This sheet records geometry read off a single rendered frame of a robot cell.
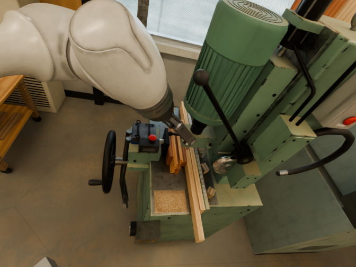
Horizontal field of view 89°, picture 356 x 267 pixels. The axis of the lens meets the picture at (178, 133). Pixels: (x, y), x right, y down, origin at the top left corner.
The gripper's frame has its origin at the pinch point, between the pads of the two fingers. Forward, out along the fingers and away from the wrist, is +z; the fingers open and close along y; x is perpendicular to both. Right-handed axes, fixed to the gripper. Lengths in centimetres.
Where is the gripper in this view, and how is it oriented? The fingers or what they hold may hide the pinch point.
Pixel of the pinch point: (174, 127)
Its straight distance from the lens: 59.4
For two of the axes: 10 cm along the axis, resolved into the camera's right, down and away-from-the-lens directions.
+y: 7.0, 6.4, -3.2
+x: 6.9, -7.2, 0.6
